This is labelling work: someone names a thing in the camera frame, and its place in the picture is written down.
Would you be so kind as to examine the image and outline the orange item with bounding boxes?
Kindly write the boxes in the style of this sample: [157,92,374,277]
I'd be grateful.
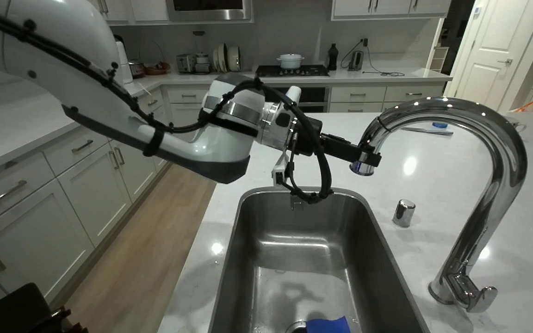
[511,98,533,116]

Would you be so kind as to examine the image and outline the black stove cooktop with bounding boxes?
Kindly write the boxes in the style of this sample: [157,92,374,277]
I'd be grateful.
[254,63,331,79]

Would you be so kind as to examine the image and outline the stainless steel sink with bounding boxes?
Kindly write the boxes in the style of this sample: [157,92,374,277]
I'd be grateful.
[207,185,430,333]

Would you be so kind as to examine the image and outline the dark glass bottle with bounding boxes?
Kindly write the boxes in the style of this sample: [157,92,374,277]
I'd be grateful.
[324,42,341,72]

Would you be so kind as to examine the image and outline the white cooking pot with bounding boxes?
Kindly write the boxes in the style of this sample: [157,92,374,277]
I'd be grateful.
[276,52,306,70]

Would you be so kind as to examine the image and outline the small chrome cylinder cap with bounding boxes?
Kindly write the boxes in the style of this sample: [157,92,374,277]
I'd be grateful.
[393,198,417,229]

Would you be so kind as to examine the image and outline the chrome gooseneck faucet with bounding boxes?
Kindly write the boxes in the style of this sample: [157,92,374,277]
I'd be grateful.
[357,96,529,314]

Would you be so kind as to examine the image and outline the shiny steel cup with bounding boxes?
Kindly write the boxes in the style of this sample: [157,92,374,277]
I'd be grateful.
[348,131,385,179]

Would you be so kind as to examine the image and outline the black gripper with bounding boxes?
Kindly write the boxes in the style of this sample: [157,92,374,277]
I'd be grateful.
[293,114,383,170]

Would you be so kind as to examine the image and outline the metal storage jar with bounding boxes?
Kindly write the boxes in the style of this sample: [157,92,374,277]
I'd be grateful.
[193,50,213,76]
[176,52,196,76]

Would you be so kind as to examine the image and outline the white panel door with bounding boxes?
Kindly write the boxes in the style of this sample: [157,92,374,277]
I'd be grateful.
[441,0,533,114]

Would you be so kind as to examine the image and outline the blue sponge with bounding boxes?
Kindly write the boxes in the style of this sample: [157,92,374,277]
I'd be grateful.
[306,314,352,333]

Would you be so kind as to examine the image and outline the black equipment case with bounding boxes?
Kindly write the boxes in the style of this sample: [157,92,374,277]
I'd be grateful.
[0,281,72,333]

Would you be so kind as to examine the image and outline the stacked white plates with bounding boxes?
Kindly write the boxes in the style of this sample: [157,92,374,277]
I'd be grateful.
[211,42,244,74]

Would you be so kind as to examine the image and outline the wooden bowl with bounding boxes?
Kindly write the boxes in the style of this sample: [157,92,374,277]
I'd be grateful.
[133,59,172,77]

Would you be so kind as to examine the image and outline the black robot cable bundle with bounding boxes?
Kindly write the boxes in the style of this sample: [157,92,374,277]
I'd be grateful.
[0,2,337,205]

